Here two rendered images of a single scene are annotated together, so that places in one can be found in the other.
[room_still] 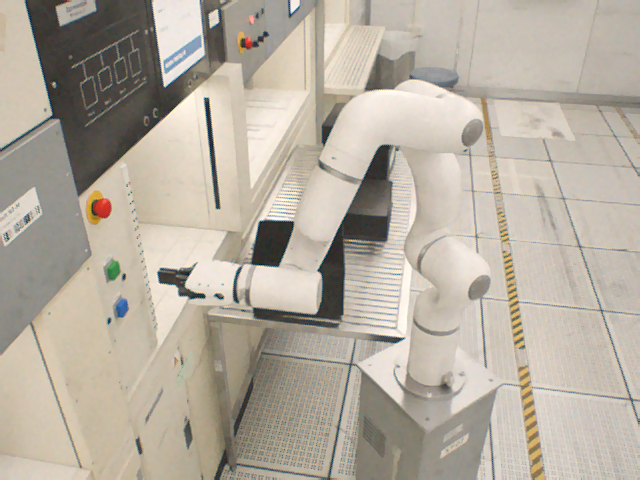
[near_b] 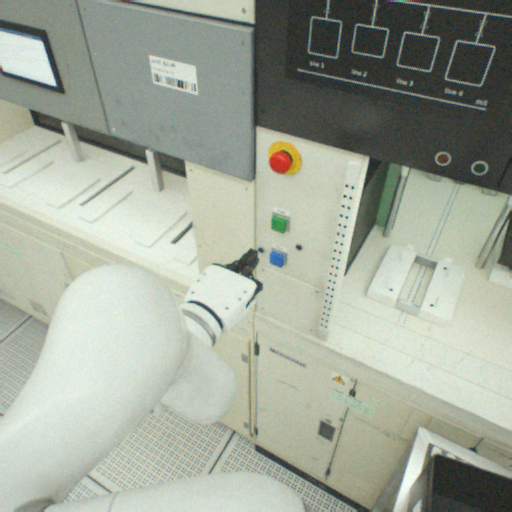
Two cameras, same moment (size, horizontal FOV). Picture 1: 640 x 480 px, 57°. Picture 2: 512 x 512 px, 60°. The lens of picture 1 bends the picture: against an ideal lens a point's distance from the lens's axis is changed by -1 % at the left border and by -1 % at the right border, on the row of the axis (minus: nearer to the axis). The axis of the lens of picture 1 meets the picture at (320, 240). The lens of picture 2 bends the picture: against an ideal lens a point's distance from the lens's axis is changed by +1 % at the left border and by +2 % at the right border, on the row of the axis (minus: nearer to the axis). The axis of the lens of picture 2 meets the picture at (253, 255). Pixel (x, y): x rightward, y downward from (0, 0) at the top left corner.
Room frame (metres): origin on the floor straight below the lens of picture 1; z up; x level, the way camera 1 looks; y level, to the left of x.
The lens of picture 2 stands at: (1.19, -0.23, 1.78)
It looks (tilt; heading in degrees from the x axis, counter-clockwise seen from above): 44 degrees down; 109
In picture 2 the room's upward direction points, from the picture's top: straight up
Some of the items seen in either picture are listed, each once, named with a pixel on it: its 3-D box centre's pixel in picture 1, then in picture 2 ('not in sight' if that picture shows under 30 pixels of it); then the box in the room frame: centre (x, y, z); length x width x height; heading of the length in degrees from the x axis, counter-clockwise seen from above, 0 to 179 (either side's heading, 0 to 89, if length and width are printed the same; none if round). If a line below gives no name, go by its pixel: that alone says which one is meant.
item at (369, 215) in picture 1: (352, 202); not in sight; (1.97, -0.12, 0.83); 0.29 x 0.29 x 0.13; 80
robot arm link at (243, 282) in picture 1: (247, 286); (195, 325); (0.96, 0.14, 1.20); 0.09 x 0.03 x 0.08; 170
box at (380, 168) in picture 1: (361, 144); not in sight; (2.38, -0.18, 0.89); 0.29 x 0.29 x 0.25; 76
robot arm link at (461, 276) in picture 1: (450, 288); not in sight; (1.12, -0.31, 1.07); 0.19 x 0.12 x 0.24; 30
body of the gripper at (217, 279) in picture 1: (218, 282); (217, 299); (0.97, 0.21, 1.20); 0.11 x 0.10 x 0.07; 80
